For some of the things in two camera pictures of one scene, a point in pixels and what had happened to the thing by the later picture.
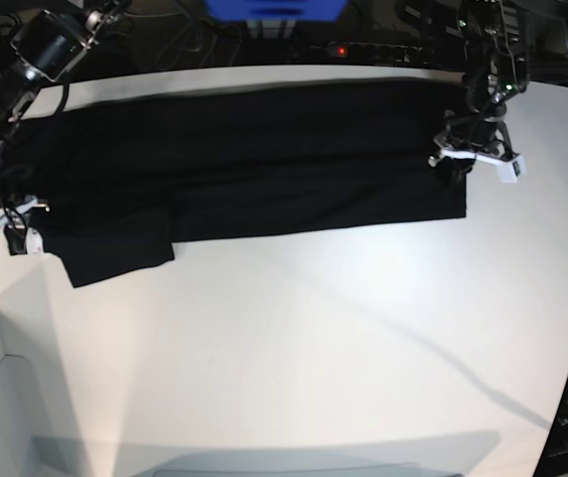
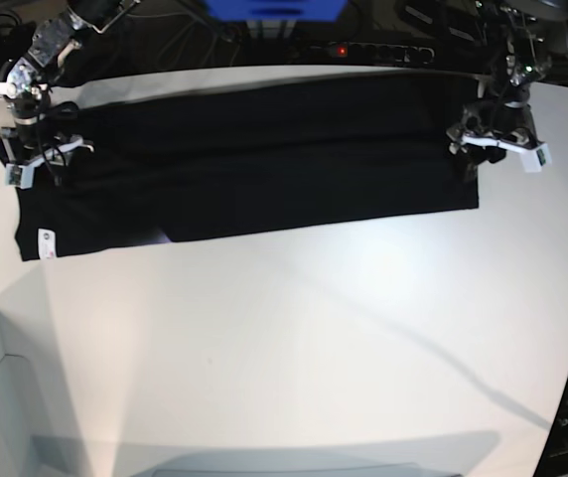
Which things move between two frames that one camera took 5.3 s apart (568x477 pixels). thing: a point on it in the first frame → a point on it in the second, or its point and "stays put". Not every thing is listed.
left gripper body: (17, 207) → (20, 148)
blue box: (276, 10) stays put
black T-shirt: (118, 181) stays put
